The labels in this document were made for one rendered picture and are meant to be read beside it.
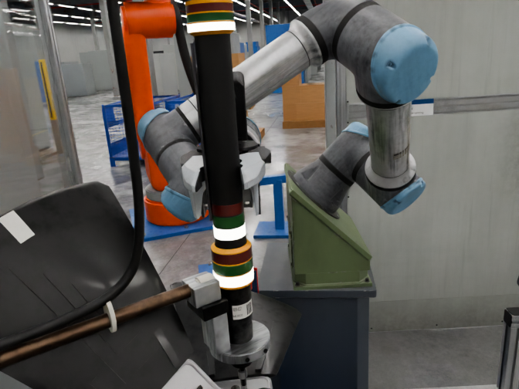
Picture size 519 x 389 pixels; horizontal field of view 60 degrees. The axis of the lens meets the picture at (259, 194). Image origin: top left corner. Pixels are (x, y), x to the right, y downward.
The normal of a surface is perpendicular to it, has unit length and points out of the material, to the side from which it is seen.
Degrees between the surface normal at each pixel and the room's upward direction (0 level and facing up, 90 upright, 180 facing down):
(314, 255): 90
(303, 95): 90
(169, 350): 51
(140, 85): 96
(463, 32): 90
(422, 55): 114
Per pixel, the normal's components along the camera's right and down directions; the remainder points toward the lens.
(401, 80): 0.49, 0.58
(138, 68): 0.33, 0.37
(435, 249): 0.00, 0.29
